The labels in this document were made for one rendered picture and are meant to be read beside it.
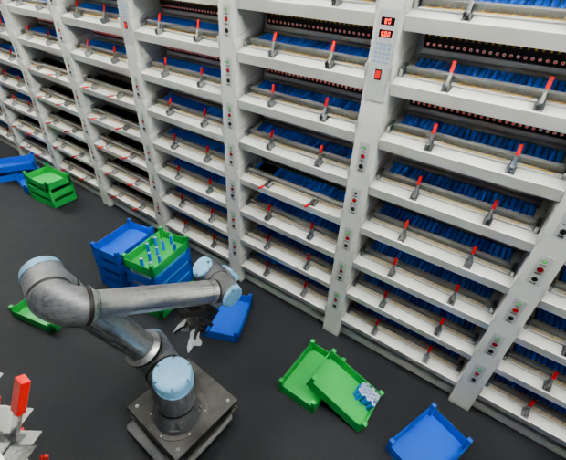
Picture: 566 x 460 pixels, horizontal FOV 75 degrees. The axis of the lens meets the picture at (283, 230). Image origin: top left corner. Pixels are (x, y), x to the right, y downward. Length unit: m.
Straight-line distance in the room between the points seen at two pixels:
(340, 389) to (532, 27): 1.54
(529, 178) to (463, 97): 0.33
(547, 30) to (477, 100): 0.23
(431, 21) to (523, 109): 0.38
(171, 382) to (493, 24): 1.54
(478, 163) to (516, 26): 0.40
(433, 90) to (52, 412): 2.02
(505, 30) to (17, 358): 2.42
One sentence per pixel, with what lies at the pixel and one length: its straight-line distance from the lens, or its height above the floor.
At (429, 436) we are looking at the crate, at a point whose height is 0.00.
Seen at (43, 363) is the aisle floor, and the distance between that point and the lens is 2.27.
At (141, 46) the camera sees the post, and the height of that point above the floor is 1.27.
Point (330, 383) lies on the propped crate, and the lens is 1.89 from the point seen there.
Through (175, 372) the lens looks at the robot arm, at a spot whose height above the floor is 0.40.
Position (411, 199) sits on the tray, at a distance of 1.51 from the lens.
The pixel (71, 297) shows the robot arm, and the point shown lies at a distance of 1.15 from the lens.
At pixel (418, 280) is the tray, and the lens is 1.74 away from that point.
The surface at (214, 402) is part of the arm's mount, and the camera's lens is 1.76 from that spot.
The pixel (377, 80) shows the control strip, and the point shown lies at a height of 1.35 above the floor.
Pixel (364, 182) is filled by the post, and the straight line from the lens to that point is 1.55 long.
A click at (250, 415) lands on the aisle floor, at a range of 1.87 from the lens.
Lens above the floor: 1.66
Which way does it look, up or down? 36 degrees down
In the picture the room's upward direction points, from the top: 3 degrees clockwise
